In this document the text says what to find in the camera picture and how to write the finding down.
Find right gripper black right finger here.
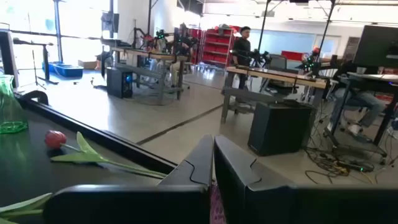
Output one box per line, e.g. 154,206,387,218
214,134,398,224

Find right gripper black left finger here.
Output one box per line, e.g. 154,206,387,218
43,134,214,224

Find pink glass vase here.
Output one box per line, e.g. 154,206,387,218
210,183,227,224

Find green glass vase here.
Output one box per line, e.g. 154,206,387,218
0,74,29,135

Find large black box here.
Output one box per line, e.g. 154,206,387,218
248,100,315,157

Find bright red artificial tulip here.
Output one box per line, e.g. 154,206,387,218
44,129,167,180

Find black table mat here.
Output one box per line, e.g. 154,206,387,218
0,107,162,224

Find wooden work table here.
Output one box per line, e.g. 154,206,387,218
110,46,190,105
220,65,327,125

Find black power strip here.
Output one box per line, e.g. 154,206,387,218
337,160,376,174

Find person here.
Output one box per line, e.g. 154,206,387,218
169,23,195,88
231,26,252,91
326,60,387,138

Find black computer tower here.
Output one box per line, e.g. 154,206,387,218
106,67,134,100

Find red plastic bin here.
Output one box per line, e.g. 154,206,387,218
280,50,304,62

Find red storage shelf rack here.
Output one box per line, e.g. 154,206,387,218
198,26,236,68

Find brown cardboard box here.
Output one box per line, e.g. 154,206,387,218
77,59,99,70

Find blue plastic bin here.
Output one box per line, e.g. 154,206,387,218
42,61,84,78

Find black metal desk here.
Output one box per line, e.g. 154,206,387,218
323,71,398,156

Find black floor stand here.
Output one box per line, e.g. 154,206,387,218
12,37,60,86

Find black hanging screen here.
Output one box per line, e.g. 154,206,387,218
101,11,121,34

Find large black monitor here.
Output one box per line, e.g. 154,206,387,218
353,24,398,68

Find grey building column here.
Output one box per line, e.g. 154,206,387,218
52,0,65,63

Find tangled floor cables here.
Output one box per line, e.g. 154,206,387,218
303,124,398,186

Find black frame clamp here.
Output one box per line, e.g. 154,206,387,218
21,90,50,106

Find black upright post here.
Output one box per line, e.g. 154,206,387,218
0,29,19,88

